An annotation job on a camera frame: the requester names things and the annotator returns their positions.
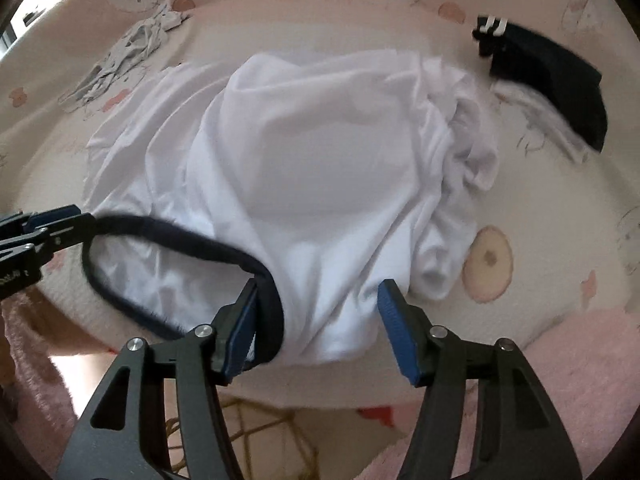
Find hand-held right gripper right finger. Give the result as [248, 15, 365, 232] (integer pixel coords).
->
[377, 279, 583, 480]

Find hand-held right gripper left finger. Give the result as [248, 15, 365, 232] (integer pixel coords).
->
[55, 277, 261, 480]

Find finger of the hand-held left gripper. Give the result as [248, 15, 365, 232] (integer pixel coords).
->
[0, 213, 98, 267]
[0, 205, 82, 242]

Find white t-shirt with dark collar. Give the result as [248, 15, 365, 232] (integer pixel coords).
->
[82, 49, 501, 366]

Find pink fluffy blanket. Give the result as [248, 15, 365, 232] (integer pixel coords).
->
[0, 287, 640, 480]

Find grey patterned crumpled cloth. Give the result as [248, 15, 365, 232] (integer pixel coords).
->
[59, 0, 193, 111]

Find folded dark garment white stripes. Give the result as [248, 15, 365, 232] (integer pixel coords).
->
[472, 14, 608, 153]

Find cat-print bed sheet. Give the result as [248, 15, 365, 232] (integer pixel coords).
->
[0, 0, 640, 411]

